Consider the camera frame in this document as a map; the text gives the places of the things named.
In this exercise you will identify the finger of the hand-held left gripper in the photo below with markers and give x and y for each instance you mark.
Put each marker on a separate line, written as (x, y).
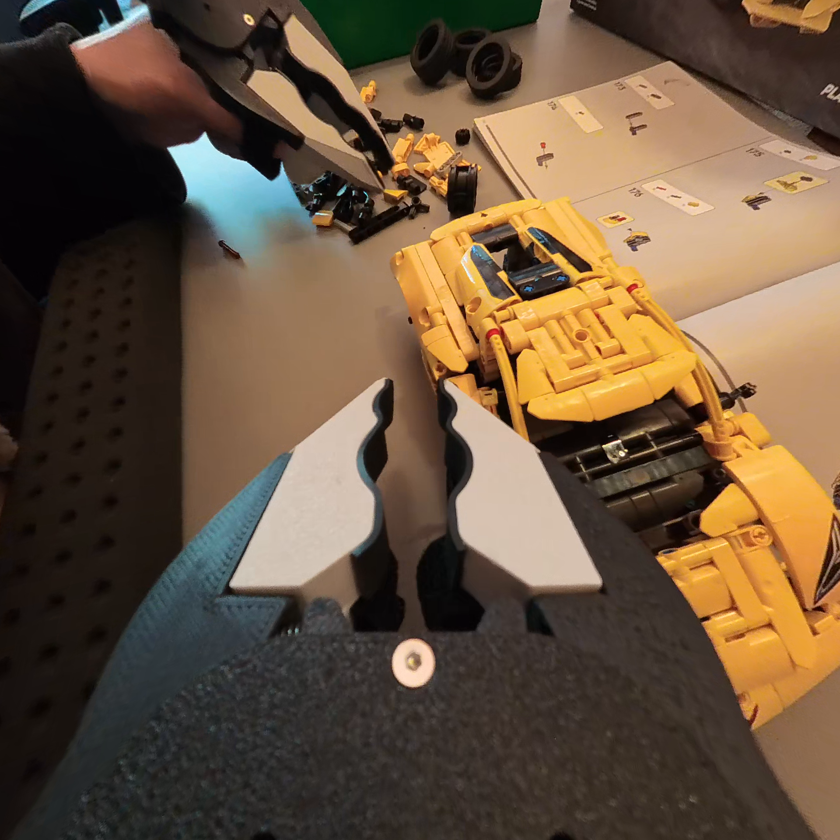
(328, 164)
(328, 72)

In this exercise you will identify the green storage bin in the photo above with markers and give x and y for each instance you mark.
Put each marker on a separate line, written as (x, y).
(407, 26)

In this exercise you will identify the yellow toy brick car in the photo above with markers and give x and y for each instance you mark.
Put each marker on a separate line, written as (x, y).
(590, 367)

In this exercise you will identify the perforated grey panel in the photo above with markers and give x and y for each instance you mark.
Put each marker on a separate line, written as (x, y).
(85, 459)

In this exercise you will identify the person's left hand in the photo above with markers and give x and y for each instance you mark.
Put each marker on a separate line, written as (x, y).
(144, 85)

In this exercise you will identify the pile of black brick parts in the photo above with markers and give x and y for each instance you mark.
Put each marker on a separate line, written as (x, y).
(387, 190)

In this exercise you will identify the grey desk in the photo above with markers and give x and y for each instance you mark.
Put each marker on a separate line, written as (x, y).
(282, 315)

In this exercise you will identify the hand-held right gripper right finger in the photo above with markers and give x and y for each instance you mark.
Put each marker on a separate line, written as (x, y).
(531, 518)

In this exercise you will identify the person's left forearm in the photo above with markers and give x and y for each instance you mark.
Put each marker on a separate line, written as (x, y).
(52, 144)

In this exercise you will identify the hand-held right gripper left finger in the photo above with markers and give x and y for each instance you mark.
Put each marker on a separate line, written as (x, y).
(302, 518)

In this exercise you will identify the instruction booklet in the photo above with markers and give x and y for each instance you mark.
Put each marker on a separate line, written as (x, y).
(689, 164)

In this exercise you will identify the toy car box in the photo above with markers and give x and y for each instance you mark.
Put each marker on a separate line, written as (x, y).
(722, 46)

